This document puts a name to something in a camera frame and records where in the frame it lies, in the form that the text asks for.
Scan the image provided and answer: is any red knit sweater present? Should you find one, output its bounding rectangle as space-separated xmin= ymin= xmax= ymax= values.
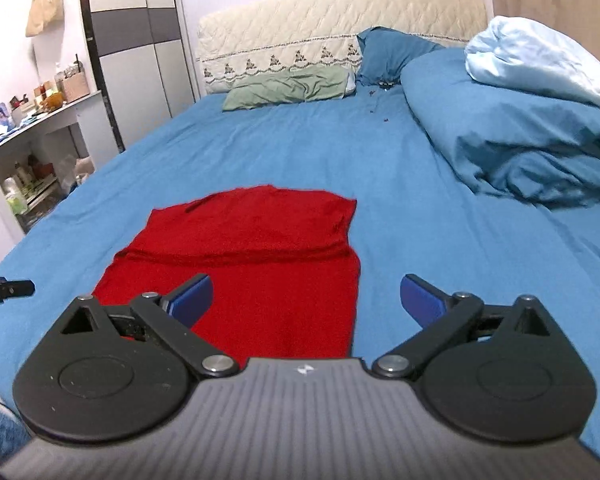
xmin=94 ymin=185 xmax=361 ymax=364

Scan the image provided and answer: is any blue bed sheet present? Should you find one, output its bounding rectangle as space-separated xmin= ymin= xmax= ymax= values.
xmin=0 ymin=88 xmax=600 ymax=454

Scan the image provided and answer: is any light blue blanket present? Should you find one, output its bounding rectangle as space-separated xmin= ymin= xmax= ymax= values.
xmin=465 ymin=15 xmax=600 ymax=108

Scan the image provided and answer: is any dark blue pillow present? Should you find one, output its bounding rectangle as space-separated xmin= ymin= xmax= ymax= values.
xmin=356 ymin=27 xmax=443 ymax=86

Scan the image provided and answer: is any white shelf desk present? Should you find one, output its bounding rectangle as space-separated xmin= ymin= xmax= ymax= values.
xmin=0 ymin=90 xmax=120 ymax=246

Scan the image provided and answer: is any woven basket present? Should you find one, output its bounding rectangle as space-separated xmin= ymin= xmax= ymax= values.
xmin=62 ymin=72 xmax=91 ymax=103

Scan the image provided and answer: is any orange plush on desk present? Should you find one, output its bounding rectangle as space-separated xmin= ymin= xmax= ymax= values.
xmin=42 ymin=92 xmax=65 ymax=113

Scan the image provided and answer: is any cream quilted headboard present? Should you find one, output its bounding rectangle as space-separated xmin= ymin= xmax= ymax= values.
xmin=196 ymin=0 xmax=488 ymax=94

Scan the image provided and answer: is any white bag on floor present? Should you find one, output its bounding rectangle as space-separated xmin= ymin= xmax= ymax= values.
xmin=73 ymin=156 xmax=95 ymax=185

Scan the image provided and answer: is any blue duvet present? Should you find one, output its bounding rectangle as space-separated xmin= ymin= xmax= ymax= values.
xmin=401 ymin=48 xmax=600 ymax=207

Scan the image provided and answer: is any beige tote bag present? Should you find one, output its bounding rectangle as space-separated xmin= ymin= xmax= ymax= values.
xmin=26 ymin=0 xmax=65 ymax=38

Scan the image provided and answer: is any green pillow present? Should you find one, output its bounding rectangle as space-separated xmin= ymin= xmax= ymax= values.
xmin=222 ymin=65 xmax=356 ymax=112

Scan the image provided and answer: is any white grey wardrobe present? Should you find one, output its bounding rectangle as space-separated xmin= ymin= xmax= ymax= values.
xmin=80 ymin=0 xmax=197 ymax=152

